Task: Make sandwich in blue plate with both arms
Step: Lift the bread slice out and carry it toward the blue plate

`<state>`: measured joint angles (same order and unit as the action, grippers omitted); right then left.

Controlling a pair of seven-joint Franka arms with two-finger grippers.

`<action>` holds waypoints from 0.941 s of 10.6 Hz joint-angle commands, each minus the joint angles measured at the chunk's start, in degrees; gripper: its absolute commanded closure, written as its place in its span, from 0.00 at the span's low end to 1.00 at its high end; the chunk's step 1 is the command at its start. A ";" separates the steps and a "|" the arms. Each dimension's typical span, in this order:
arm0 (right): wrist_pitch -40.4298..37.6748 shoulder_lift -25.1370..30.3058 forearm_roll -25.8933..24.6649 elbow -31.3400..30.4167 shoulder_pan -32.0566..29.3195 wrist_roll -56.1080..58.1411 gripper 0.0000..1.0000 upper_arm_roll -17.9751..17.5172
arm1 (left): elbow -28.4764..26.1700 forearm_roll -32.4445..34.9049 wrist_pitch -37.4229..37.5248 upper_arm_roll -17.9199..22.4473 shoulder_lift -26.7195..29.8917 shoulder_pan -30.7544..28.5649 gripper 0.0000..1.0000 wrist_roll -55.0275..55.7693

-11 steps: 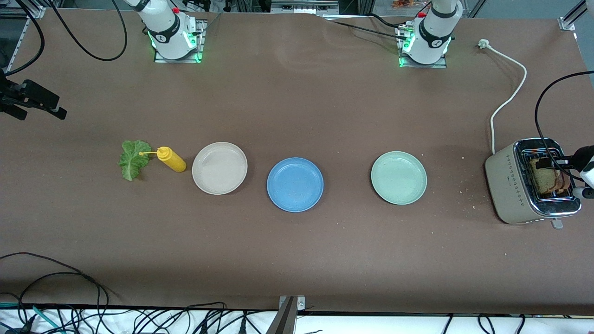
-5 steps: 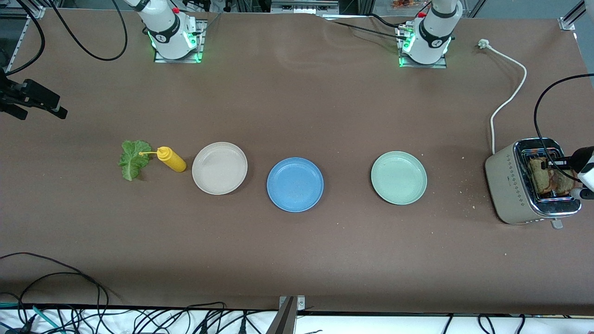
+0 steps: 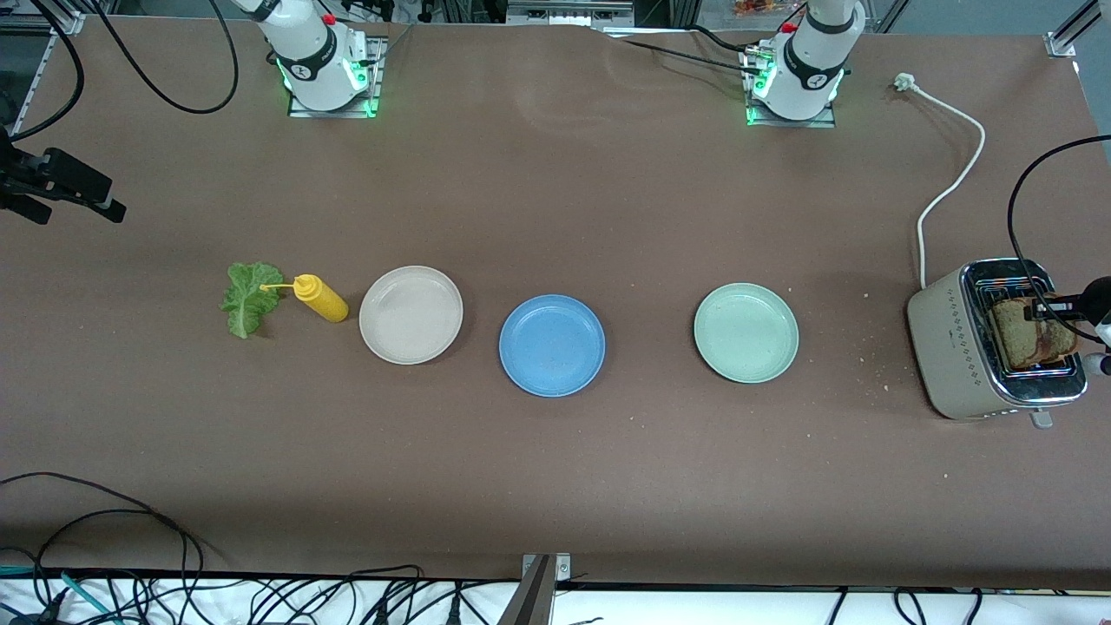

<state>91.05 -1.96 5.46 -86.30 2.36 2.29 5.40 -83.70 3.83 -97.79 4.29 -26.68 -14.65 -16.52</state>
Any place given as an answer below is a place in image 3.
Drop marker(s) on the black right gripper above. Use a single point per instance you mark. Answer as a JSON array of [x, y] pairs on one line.
[[19, 172]]

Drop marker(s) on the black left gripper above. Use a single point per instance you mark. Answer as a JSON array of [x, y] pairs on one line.
[[1097, 301]]

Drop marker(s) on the green lettuce leaf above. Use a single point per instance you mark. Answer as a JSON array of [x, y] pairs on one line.
[[247, 299]]

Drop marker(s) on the green round plate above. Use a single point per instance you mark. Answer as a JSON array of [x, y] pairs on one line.
[[746, 332]]

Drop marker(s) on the beige round plate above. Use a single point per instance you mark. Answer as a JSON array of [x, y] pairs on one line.
[[410, 314]]

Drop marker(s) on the blue round plate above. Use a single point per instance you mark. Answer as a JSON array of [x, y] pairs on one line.
[[552, 345]]

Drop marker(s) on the beige chrome toaster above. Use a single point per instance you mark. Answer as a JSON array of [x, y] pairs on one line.
[[946, 347]]

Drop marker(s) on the yellow mustard squeeze bottle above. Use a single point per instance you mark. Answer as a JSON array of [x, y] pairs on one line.
[[321, 299]]

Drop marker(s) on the orange packet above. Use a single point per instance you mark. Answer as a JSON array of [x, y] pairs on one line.
[[764, 7]]

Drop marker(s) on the grey power strip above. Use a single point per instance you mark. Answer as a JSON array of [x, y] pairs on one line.
[[568, 13]]

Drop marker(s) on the aluminium frame profile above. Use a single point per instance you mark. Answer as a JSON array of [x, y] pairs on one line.
[[1063, 42], [65, 23], [33, 91]]

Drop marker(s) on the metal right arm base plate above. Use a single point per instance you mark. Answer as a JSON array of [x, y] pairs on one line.
[[334, 113]]

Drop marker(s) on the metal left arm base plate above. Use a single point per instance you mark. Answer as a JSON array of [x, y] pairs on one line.
[[790, 123]]

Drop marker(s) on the small metal table bracket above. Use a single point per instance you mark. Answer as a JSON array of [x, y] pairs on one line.
[[562, 569]]

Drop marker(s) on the dark metal post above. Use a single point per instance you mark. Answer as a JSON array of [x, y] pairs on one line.
[[529, 603]]

